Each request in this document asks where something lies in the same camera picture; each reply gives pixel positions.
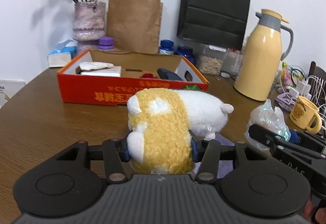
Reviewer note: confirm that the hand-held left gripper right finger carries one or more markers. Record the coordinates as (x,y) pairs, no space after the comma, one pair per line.
(192,150)

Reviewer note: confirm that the lavender cloth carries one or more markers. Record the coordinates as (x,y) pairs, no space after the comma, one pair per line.
(225,142)

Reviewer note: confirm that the yellow thermos jug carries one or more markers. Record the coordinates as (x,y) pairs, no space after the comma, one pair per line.
(257,61)

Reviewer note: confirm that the person's right hand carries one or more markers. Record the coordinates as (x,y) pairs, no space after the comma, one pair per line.
(308,211)

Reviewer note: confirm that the clear plastic bag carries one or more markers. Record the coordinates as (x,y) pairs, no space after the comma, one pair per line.
(267,117)

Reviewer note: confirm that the red cardboard box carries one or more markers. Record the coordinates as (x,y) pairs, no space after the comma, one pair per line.
(84,89)

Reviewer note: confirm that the yellow and white plush toy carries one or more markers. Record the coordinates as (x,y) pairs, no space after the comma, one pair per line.
(158,124)

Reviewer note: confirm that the black device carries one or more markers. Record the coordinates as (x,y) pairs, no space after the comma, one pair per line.
(168,74)

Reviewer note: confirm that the purple cap bottle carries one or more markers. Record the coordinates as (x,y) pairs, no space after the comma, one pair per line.
(106,42)

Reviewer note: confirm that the white folded cloth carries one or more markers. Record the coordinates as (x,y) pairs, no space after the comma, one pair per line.
(95,65)

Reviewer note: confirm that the small white lid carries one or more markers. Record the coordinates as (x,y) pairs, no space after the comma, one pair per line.
(225,75)

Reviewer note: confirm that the yellow bear mug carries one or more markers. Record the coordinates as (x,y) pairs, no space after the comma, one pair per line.
(301,112)

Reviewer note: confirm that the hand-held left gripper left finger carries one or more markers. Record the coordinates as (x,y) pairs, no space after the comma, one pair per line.
(125,154)

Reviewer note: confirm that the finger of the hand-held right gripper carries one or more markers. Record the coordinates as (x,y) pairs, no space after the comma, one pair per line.
(267,140)
(295,136)

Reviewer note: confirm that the dark wooden chair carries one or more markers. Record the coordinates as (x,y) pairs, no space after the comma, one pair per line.
(318,70)

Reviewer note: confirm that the pink and white textured vase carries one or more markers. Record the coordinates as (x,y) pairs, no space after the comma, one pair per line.
(89,20)

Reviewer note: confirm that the blue cap bottle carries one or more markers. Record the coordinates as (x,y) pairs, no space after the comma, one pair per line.
(186,52)
(166,46)

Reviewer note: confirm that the small red item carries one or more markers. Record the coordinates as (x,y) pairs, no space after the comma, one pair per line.
(148,76)

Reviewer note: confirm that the brown paper bag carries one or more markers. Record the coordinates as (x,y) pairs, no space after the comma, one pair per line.
(135,25)

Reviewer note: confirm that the clear plastic bottle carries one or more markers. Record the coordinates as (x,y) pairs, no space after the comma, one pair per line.
(233,61)

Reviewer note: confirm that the white power adapter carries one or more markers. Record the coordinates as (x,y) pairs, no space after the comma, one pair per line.
(304,85)

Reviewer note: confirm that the clear container of oats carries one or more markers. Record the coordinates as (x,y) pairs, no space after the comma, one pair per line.
(210,63)

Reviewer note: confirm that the black paper bag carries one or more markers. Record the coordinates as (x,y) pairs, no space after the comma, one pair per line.
(214,10)

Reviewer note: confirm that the blue and white tissue box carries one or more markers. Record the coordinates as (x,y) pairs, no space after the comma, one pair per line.
(59,57)

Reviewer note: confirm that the white wall panel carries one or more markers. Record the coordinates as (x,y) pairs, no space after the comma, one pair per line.
(12,89)

